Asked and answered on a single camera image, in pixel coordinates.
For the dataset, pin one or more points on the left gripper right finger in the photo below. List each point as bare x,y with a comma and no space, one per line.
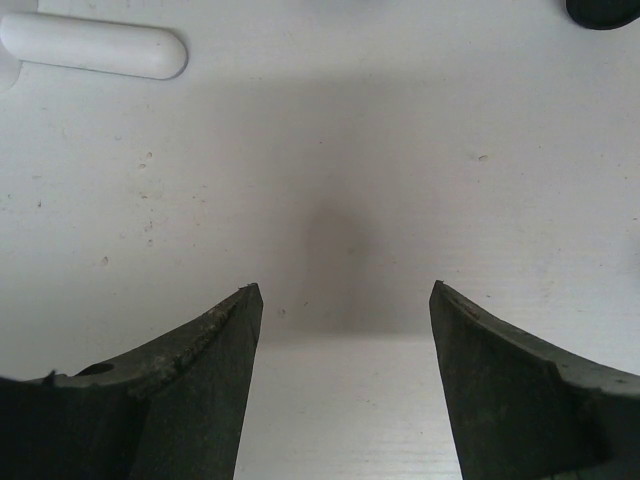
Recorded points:
522,408

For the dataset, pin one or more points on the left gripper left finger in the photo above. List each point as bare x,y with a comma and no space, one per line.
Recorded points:
172,408

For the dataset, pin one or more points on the black coffee capsule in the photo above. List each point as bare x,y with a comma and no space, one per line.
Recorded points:
603,14

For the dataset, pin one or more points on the white scoop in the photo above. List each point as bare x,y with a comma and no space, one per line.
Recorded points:
111,48

